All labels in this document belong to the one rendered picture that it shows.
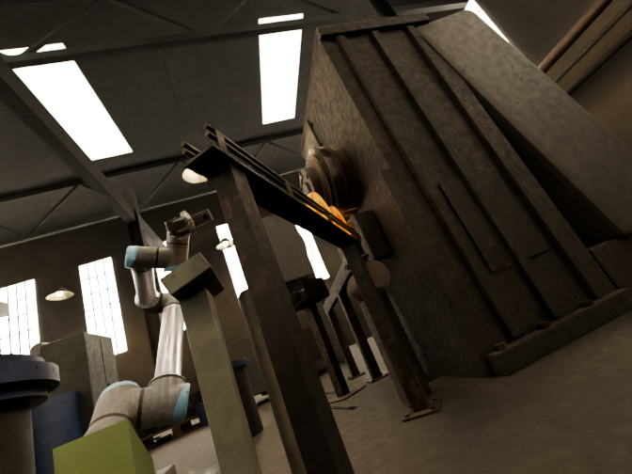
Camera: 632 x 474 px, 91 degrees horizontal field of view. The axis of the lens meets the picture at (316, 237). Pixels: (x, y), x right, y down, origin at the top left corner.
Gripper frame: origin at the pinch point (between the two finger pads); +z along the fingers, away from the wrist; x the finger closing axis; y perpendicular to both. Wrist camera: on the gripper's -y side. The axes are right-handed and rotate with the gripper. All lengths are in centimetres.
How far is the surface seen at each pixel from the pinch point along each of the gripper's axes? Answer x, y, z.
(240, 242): -12, 3, 58
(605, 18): 42, -732, -85
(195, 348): -31.0, 18.0, 34.2
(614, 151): -55, -184, 51
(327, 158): 3, -79, -23
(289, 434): -58, 9, 44
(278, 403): -52, 8, 41
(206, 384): -39, 20, 38
